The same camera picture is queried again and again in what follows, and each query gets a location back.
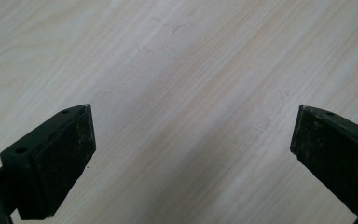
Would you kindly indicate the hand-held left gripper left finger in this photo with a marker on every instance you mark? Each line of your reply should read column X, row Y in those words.
column 52, row 161

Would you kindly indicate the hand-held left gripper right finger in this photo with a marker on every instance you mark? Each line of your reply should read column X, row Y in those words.
column 338, row 155

